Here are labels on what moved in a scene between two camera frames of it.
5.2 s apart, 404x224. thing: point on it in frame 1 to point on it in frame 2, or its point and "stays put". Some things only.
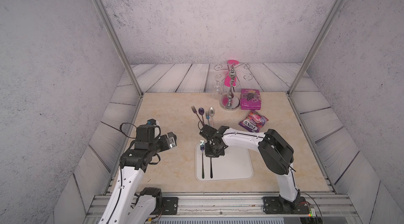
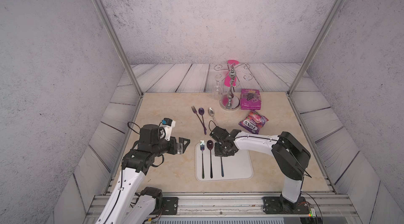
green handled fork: [202, 148] stays put
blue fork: [208, 116] to [222, 168]
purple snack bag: [250, 99] stays put
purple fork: [194, 111] stays put
